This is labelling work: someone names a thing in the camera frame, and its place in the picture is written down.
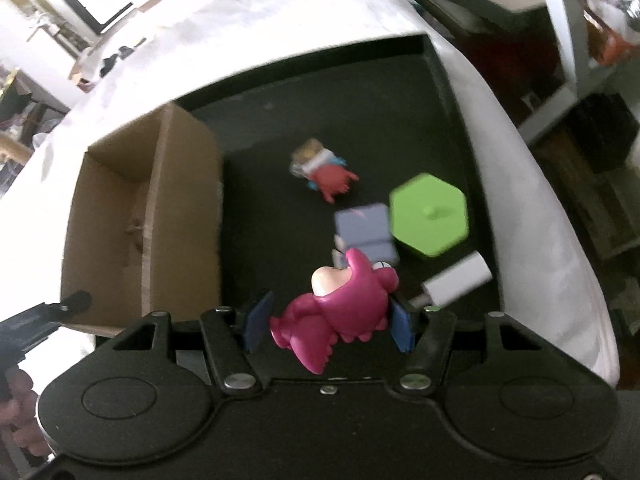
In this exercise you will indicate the black tray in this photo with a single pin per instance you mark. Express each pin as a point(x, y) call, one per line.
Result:
point(300, 100)

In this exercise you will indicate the pink dinosaur figurine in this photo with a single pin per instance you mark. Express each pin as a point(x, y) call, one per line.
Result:
point(340, 310)

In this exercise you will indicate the green hexagonal box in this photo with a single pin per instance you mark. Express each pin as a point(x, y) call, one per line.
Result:
point(425, 215)

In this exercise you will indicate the grey metal frame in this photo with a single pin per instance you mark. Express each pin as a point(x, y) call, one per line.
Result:
point(560, 35)

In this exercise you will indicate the person's left hand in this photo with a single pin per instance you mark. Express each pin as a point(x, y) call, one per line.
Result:
point(20, 410)

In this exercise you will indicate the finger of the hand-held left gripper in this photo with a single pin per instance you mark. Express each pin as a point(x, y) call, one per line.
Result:
point(47, 312)

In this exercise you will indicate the red and blue figurine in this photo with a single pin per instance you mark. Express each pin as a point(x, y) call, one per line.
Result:
point(332, 177)

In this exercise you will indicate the brown cardboard box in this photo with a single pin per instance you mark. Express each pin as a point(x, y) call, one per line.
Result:
point(185, 185)

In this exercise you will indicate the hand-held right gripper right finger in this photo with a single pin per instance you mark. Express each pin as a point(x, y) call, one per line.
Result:
point(403, 331)

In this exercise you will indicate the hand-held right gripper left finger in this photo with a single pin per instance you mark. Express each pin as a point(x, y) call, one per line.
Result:
point(257, 321)

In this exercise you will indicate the purple grey cube figurine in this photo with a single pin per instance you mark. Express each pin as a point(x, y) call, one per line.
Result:
point(362, 225)

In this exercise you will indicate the beige toy block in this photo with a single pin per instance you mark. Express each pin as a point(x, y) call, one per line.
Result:
point(457, 280)

